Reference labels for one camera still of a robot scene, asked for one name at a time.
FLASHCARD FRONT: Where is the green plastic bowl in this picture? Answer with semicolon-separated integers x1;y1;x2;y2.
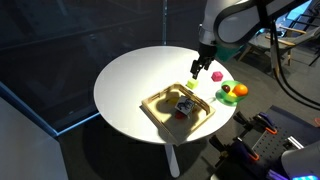
215;79;250;107

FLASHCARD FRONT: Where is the lime green cube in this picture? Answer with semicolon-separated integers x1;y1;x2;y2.
185;78;200;90

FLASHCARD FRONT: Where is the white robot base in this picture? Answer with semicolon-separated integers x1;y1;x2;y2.
280;139;320;180

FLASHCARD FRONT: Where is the wooden armchair with grey cushion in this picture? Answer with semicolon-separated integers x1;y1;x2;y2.
237;24;320;81

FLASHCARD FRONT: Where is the aluminium profile rail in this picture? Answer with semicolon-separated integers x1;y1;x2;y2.
287;135;305;150

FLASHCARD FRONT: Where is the pink cube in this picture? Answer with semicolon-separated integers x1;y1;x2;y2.
210;70;224;83

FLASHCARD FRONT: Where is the wooden tray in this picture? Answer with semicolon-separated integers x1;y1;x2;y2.
140;82;217;146

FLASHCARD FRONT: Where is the black and white patterned block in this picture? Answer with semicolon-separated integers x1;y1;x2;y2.
174;96;196;118

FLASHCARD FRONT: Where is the black metal chair frame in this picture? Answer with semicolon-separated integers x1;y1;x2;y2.
289;12;320;67

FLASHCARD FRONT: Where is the orange fruit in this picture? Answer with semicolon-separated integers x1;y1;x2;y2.
232;83;249;97

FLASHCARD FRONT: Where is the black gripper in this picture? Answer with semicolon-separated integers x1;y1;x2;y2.
190;42;218;80

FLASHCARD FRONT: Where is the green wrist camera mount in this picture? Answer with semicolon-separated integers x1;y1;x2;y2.
215;41;247;64

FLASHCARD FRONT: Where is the black perforated mounting board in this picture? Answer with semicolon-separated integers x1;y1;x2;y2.
248;105;320;180

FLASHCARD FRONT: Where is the white table leg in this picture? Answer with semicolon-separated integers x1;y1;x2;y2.
164;143;181;179

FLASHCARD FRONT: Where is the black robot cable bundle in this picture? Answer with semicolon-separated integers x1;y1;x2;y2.
256;0;320;113

